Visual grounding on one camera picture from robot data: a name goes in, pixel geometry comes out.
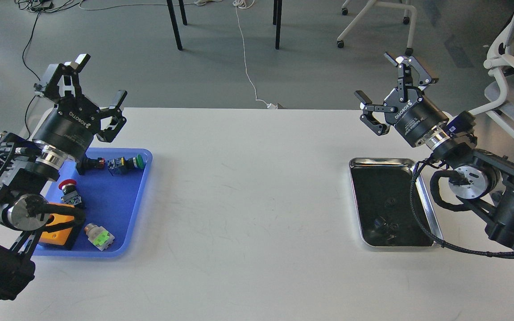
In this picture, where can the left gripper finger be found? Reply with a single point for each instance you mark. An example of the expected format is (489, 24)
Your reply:
(117, 120)
(63, 73)

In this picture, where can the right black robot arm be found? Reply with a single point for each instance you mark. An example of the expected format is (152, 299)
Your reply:
(476, 180)

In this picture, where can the green grey switch module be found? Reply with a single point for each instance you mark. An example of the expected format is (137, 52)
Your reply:
(99, 236)

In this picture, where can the black table leg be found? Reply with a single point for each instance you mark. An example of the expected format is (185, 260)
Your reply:
(174, 24)
(181, 5)
(277, 21)

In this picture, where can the blue plastic tray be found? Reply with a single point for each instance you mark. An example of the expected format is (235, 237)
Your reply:
(112, 201)

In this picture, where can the black selector switch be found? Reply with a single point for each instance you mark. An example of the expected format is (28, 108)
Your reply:
(87, 164)

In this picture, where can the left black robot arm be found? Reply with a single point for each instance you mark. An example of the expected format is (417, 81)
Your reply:
(27, 165)

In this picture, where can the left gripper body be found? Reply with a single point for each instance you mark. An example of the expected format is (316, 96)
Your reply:
(70, 127)

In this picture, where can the white rolling chair base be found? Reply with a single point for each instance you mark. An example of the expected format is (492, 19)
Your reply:
(409, 20)

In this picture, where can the green push button switch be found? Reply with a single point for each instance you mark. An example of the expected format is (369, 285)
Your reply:
(122, 165)

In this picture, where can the steel metal tray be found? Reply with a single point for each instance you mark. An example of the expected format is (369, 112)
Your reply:
(393, 214)

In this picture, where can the orange button enclosure box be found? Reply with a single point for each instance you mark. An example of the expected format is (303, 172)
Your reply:
(63, 238)

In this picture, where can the red mushroom push button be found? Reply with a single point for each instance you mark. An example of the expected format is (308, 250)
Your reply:
(71, 195)

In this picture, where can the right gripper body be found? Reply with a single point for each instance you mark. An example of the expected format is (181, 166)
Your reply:
(414, 117)

